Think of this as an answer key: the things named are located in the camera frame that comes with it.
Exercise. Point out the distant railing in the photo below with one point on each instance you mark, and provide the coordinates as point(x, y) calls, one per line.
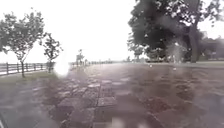
point(100, 62)

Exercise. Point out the grass strip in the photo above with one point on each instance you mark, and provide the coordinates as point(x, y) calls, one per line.
point(30, 76)

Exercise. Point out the wet grey-brown paved path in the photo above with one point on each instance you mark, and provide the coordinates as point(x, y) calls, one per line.
point(140, 86)

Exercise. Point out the building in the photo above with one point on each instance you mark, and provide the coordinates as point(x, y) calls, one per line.
point(213, 48)

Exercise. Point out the row of large dark trees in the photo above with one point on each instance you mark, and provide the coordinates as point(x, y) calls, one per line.
point(166, 26)

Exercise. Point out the dark wooden fence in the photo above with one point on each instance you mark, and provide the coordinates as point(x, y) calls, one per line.
point(16, 67)

